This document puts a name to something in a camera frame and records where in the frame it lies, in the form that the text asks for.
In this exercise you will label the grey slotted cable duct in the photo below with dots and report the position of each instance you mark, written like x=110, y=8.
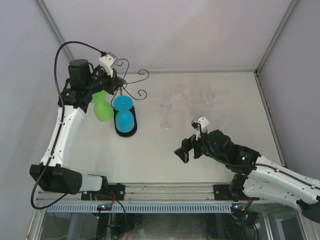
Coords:
x=142, y=208

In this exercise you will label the blue plastic wine glass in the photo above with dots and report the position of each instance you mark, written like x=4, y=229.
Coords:
x=124, y=119

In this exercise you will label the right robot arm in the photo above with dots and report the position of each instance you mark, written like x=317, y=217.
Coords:
x=255, y=176

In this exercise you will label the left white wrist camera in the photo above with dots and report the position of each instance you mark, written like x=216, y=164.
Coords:
x=108, y=62

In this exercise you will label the aluminium front rail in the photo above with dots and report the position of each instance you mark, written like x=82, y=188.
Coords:
x=170, y=192

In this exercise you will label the clear flute near right arm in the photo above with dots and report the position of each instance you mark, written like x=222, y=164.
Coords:
x=225, y=122

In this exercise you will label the clear champagne flute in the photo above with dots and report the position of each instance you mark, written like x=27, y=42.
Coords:
x=165, y=107

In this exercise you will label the copper wire wine glass rack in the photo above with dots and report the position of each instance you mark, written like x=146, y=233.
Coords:
x=142, y=95

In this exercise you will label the green plastic wine glass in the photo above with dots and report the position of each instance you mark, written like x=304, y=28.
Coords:
x=102, y=109

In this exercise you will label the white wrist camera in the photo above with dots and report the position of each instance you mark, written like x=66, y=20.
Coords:
x=108, y=62
x=200, y=123

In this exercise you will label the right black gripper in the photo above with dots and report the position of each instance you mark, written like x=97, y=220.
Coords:
x=187, y=145

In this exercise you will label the lying clear flute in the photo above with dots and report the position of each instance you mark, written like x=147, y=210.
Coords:
x=191, y=106
x=206, y=99

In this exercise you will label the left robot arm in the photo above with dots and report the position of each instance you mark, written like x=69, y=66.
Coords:
x=54, y=173

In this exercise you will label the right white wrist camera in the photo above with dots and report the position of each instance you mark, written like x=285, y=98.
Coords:
x=200, y=123

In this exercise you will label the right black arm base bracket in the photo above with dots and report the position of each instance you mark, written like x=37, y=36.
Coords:
x=222, y=192

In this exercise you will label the lying clear flute left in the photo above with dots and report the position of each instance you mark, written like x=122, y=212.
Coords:
x=191, y=106

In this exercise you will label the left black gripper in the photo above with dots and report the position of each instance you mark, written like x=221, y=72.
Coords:
x=114, y=82

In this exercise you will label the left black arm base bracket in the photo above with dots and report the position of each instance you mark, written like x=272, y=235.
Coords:
x=117, y=191

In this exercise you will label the lying clear flute right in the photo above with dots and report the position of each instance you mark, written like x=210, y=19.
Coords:
x=206, y=99

